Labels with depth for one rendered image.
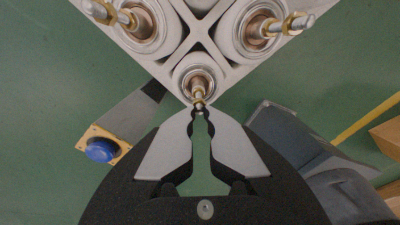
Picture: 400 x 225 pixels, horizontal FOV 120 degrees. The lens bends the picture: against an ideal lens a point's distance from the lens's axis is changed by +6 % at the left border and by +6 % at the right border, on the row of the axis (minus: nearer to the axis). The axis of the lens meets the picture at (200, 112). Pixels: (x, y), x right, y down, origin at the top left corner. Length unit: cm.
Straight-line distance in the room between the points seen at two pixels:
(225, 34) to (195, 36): 8
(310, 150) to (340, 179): 7
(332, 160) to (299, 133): 11
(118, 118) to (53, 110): 59
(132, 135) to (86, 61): 41
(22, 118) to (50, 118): 12
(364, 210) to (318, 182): 6
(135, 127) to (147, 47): 14
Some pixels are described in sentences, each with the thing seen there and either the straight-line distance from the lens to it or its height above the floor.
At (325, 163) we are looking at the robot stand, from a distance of 39.
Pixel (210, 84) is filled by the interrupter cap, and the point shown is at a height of 25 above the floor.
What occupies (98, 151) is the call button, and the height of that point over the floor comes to 33.
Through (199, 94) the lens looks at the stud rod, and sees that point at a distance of 16.
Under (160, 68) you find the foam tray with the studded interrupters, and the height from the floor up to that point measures 18.
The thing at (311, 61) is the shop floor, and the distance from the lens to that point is 62.
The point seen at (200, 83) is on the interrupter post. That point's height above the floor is 27.
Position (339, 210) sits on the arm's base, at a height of 36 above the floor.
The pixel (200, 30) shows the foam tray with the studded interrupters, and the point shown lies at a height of 18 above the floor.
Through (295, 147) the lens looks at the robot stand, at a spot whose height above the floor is 23.
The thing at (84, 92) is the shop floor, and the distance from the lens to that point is 66.
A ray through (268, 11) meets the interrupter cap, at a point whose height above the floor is 25.
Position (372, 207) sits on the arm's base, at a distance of 43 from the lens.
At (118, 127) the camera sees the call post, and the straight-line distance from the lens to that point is 24.
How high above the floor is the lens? 45
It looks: 59 degrees down
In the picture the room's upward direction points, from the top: 177 degrees clockwise
